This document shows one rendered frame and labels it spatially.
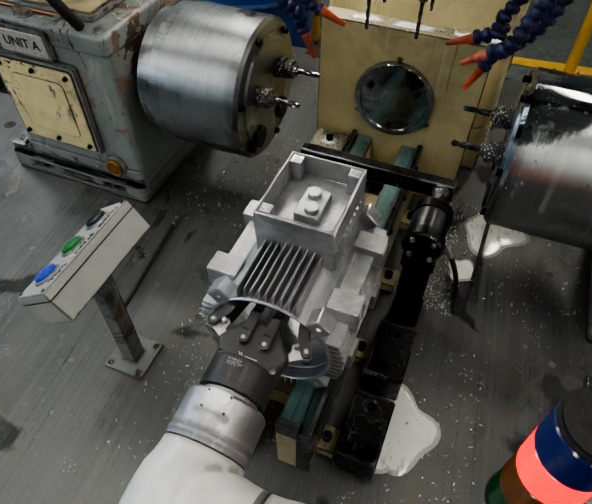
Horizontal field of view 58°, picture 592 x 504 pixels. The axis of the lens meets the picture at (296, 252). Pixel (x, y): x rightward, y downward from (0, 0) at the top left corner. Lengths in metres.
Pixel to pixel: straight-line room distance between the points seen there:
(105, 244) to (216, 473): 0.33
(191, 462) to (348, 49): 0.75
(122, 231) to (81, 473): 0.35
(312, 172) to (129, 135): 0.46
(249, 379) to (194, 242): 0.54
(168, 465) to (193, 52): 0.64
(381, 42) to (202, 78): 0.31
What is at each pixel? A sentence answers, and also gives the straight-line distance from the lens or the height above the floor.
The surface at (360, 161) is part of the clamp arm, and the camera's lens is 0.86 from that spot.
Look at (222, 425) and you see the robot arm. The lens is 0.54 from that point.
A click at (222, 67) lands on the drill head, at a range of 0.90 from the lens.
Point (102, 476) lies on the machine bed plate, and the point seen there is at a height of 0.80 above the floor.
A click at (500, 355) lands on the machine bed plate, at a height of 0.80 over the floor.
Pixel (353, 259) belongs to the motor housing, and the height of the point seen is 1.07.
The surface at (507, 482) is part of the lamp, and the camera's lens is 0.54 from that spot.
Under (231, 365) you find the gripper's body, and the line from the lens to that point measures 0.56.
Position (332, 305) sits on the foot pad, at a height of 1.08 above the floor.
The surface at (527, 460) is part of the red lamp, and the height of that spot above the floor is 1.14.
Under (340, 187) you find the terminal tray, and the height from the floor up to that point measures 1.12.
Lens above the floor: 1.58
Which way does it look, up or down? 49 degrees down
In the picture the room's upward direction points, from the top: straight up
